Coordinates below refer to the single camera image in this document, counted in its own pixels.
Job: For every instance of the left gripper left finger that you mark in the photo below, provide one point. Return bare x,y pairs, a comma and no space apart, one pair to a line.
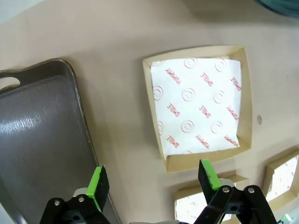
98,186

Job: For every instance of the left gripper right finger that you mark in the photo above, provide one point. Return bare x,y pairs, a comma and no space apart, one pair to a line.
210,177

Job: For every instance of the black serving tray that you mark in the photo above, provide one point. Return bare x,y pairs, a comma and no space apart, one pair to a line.
285,7

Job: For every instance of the square brown cardboard box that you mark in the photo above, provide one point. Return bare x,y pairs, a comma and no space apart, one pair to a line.
177,164
283,155
187,187

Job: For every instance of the white red-printed paper sheet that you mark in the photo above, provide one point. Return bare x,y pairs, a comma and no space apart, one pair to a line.
196,105
285,177

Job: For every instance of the dark brown serving tray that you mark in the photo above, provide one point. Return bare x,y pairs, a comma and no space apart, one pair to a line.
35,128

